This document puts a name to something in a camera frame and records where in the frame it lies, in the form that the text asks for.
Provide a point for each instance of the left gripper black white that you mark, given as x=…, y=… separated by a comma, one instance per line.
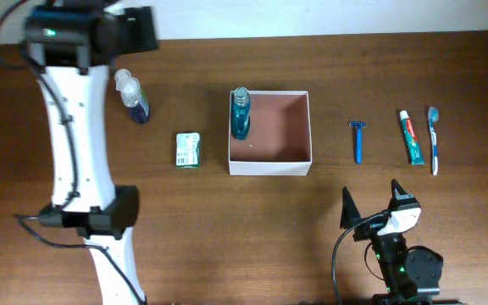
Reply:
x=141, y=36

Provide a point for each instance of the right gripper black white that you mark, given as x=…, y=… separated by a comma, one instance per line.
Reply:
x=350, y=213

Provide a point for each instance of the dark blue pump bottle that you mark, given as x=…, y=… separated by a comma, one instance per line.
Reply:
x=132, y=96

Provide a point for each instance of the green red toothpaste tube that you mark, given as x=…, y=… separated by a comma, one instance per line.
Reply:
x=414, y=150

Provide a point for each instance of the teal mouthwash bottle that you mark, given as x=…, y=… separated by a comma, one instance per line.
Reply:
x=240, y=113

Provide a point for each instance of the green white soap packet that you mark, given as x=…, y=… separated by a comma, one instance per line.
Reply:
x=187, y=153

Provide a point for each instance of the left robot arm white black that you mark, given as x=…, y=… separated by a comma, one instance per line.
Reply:
x=71, y=47

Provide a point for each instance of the blue disposable razor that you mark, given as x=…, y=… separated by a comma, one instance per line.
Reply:
x=358, y=127

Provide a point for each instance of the blue white toothbrush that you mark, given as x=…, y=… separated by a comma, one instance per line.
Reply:
x=433, y=116

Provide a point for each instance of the white open cardboard box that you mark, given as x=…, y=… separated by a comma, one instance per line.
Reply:
x=279, y=140

